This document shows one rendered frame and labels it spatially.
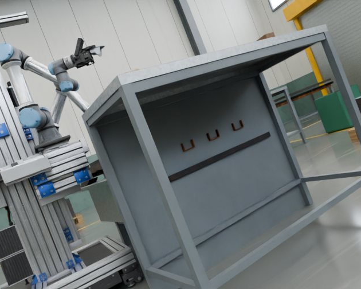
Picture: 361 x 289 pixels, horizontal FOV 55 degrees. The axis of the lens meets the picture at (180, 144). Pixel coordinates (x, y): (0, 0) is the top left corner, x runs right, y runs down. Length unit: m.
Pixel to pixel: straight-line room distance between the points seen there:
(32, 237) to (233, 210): 1.31
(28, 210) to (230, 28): 10.90
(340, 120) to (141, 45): 6.96
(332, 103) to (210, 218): 3.97
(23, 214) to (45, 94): 7.71
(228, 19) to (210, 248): 11.14
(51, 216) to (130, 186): 0.80
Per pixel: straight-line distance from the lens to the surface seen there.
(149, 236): 1.91
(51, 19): 10.84
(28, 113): 2.24
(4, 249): 2.58
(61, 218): 2.56
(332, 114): 5.79
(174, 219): 1.30
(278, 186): 2.45
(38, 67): 2.43
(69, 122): 9.90
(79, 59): 2.23
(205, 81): 2.25
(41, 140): 2.36
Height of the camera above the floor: 0.73
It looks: level
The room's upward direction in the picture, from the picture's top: 22 degrees counter-clockwise
